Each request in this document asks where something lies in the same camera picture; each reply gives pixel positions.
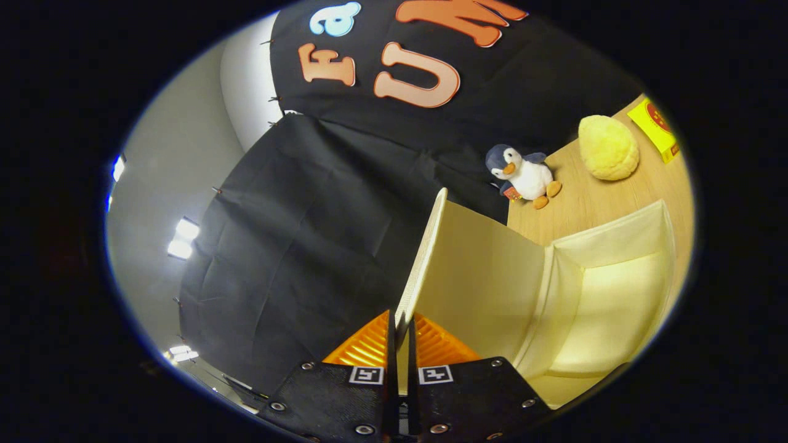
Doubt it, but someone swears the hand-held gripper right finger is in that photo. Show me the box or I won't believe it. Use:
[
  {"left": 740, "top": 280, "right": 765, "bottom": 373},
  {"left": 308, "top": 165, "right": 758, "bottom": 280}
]
[{"left": 406, "top": 313, "right": 552, "bottom": 443}]

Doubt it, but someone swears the yellow book with red circle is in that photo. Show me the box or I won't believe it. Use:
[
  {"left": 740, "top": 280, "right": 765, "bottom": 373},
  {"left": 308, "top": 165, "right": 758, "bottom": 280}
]
[{"left": 627, "top": 97, "right": 681, "bottom": 164}]

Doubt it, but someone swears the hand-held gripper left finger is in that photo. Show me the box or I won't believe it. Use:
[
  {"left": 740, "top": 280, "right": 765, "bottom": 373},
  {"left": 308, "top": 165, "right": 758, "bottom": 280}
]
[{"left": 257, "top": 309, "right": 399, "bottom": 443}]

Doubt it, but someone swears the yellow fluffy plush ball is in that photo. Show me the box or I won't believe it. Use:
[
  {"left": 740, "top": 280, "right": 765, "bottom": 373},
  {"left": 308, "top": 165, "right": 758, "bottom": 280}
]
[{"left": 578, "top": 115, "right": 640, "bottom": 182}]

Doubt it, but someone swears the cream fabric storage box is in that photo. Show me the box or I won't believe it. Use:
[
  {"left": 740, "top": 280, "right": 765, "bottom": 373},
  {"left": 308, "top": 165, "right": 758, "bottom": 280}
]
[{"left": 394, "top": 188, "right": 678, "bottom": 412}]

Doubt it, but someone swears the plush penguin toy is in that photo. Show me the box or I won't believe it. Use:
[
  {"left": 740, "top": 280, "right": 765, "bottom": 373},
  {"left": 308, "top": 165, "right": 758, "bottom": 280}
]
[{"left": 485, "top": 144, "right": 562, "bottom": 210}]

